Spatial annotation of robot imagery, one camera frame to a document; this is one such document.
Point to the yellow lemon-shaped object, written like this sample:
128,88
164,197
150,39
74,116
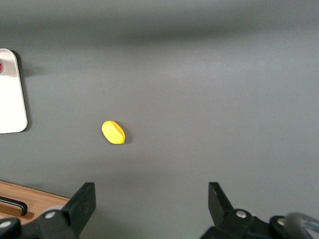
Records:
113,132

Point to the white rectangular tray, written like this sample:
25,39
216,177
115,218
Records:
11,99

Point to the red cookie box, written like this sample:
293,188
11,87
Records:
1,67

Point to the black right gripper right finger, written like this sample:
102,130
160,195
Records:
221,211

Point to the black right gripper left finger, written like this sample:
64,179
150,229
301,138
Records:
79,206

